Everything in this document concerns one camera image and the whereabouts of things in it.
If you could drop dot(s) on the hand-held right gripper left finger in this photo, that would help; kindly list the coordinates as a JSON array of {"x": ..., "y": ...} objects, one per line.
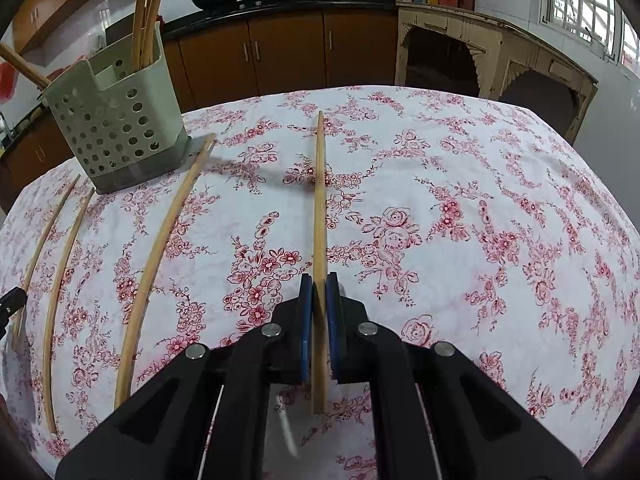
[{"x": 304, "y": 330}]

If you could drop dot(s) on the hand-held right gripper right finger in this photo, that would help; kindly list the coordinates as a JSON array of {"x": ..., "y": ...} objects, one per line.
[{"x": 334, "y": 330}]

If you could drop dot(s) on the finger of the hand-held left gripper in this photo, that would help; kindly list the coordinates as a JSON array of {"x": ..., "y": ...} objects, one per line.
[{"x": 11, "y": 305}]

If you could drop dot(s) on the green perforated chopstick holder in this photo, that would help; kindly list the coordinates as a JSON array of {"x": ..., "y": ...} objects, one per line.
[{"x": 100, "y": 125}]

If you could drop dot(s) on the red floral tablecloth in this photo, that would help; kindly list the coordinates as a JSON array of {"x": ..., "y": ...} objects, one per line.
[{"x": 450, "y": 260}]

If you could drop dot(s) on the red plastic bag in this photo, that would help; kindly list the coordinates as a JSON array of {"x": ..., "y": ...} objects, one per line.
[{"x": 7, "y": 82}]

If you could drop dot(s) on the brown base cabinets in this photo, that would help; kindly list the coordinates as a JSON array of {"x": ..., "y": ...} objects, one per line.
[{"x": 290, "y": 55}]

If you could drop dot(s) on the black kitchen countertop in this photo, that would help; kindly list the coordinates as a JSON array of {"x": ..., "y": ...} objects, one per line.
[{"x": 300, "y": 10}]

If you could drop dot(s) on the cream wooden side table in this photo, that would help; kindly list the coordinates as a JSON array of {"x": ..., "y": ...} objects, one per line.
[{"x": 450, "y": 30}]

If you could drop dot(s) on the black gas hob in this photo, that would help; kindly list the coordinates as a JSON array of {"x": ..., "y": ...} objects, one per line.
[{"x": 250, "y": 5}]

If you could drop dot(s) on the long brown wall cabinet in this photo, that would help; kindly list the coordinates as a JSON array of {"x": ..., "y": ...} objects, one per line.
[{"x": 45, "y": 5}]

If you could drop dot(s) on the barred window with white frame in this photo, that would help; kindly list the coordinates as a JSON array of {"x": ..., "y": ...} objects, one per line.
[{"x": 590, "y": 5}]

